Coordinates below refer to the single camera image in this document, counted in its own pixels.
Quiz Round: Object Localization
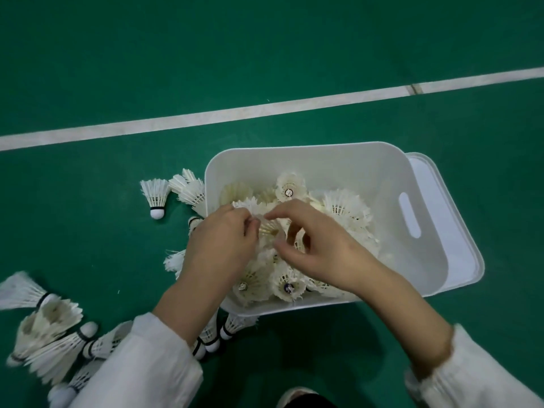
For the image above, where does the person's right hand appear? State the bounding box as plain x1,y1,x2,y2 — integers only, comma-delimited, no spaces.
264,199,383,294

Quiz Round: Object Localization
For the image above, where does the person's left hand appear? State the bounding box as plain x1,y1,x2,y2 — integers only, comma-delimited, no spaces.
183,204,262,294

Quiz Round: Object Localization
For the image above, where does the person's right forearm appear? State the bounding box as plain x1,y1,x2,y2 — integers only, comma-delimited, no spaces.
357,267,544,408

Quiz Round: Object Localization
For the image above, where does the person's left forearm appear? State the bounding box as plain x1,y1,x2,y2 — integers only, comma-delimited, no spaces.
70,263,239,408

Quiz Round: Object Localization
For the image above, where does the pile of white shuttlecocks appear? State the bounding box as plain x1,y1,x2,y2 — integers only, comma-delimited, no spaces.
219,171,383,306

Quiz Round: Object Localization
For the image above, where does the nested stack of white shuttlecocks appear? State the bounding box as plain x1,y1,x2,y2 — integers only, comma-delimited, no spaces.
169,167,209,217

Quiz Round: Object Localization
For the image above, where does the white plastic storage bin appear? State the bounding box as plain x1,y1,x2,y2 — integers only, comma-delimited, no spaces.
204,141,449,317

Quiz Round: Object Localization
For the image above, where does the white plastic bin lid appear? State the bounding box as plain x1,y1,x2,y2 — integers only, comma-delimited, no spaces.
404,152,485,299

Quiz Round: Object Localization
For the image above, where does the heap of loose white shuttlecocks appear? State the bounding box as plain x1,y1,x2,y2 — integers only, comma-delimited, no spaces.
0,271,135,408

